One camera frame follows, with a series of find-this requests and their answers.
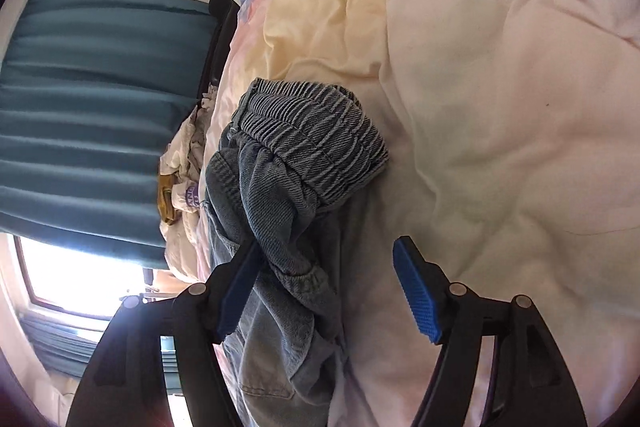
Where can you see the cream puffer jacket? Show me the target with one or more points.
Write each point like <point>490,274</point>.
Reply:
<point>184,156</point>

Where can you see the black sofa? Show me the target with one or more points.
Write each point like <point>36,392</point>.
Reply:
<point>225,15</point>

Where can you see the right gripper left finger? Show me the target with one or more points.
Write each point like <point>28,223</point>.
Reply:
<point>124,382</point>

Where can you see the pastel tie-dye duvet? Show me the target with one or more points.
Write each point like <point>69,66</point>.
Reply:
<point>512,133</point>

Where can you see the blue denim jeans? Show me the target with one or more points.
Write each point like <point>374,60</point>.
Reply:
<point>292,154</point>

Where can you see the window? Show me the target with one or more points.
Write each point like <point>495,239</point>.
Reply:
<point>74,282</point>

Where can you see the teal right curtain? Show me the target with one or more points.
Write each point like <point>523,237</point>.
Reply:
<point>92,92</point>

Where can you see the teal left curtain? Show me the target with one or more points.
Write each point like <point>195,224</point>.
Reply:
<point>61,348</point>

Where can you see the mustard yellow garment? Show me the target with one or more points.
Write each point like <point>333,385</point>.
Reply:
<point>168,213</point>

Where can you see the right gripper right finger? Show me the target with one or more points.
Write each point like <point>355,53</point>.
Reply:
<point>529,383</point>

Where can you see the teal curtain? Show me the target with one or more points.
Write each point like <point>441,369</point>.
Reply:
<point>61,348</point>
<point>92,92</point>

